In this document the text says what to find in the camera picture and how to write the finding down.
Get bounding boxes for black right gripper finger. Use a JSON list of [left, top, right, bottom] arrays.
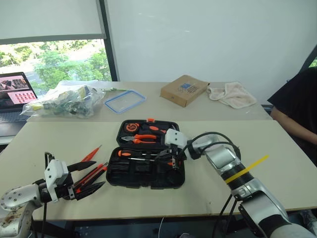
[[154, 150, 172, 164], [171, 158, 185, 172]]

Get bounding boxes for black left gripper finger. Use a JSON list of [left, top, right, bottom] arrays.
[[66, 161, 98, 173], [73, 181, 106, 201]]

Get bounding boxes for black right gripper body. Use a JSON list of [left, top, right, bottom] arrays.
[[160, 143, 186, 170]]

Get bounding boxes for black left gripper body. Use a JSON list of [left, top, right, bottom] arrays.
[[53, 172, 78, 202]]

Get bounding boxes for black plastic tool case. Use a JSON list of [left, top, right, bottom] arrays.
[[106, 119, 187, 190]]

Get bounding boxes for stubby orange black screwdriver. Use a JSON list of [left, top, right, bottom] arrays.
[[142, 123, 167, 135]]

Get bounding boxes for long orange black screwdriver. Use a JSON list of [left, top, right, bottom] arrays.
[[116, 149, 159, 162]]

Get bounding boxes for orange black tape measure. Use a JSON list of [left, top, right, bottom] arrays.
[[124, 122, 140, 132]]

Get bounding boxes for brown cardboard box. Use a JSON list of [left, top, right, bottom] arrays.
[[159, 74, 211, 108]]

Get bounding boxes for clear plastic bag of items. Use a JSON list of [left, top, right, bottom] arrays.
[[19, 80, 106, 119]]

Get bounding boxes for clear lid with blue rim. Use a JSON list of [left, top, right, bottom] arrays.
[[103, 89, 147, 115]]

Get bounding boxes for yellow zip tie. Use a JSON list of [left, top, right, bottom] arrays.
[[224, 155, 270, 184]]

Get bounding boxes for pink cloth rag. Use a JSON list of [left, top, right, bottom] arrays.
[[206, 81, 258, 110]]

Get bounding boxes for thin green stick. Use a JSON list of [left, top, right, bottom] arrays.
[[100, 87, 128, 93]]

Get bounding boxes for open laptop computer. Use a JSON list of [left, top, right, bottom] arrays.
[[0, 71, 39, 137]]

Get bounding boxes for person in black shirt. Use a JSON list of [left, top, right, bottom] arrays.
[[267, 66, 317, 159]]

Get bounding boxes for white roller window blind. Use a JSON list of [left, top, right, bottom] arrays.
[[0, 0, 107, 46]]

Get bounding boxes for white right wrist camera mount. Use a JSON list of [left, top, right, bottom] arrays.
[[164, 128, 189, 147]]

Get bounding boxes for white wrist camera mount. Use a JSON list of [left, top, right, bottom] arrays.
[[164, 128, 189, 147], [44, 160, 69, 203]]

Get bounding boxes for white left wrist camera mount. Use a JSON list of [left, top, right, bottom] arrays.
[[44, 160, 69, 203]]

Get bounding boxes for orange handled pliers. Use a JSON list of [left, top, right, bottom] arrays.
[[121, 133, 159, 145]]

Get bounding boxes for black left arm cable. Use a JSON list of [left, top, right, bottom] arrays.
[[40, 152, 55, 238]]

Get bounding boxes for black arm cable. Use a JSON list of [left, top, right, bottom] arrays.
[[178, 131, 242, 161], [40, 152, 55, 238]]

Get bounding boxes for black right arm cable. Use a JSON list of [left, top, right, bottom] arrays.
[[178, 131, 242, 161]]

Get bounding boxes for black window frame post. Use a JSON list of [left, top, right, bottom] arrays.
[[99, 0, 120, 82]]

